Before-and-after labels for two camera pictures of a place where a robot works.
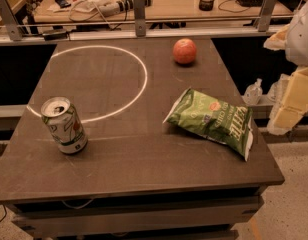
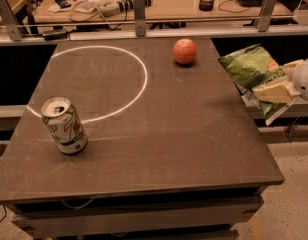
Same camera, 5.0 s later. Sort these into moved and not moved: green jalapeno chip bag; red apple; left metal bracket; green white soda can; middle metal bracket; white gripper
Moved: green jalapeno chip bag; white gripper
Not moved: red apple; middle metal bracket; left metal bracket; green white soda can
